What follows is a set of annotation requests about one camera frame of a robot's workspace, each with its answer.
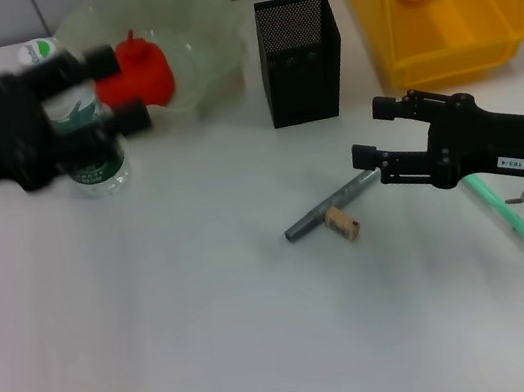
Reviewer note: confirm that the clear bottle with green label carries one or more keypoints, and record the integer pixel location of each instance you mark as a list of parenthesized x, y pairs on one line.
[(96, 177)]

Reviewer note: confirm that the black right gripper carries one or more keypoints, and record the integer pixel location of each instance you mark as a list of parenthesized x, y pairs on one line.
[(506, 140)]

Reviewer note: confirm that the green pen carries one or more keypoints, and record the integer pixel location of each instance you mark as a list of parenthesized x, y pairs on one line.
[(512, 220)]

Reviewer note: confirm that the grey marker pen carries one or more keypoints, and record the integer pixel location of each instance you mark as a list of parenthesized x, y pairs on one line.
[(307, 221)]

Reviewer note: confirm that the translucent green fruit bowl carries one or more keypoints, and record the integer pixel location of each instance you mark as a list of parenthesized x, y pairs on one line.
[(209, 38)]

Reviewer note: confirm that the small beige cork block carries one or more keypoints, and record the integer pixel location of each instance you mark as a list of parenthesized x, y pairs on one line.
[(343, 224)]

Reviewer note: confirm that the red soft tomato toy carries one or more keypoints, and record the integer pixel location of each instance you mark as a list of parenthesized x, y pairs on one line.
[(150, 78)]

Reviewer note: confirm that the black mesh pen holder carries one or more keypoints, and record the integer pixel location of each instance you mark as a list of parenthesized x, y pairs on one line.
[(304, 87)]

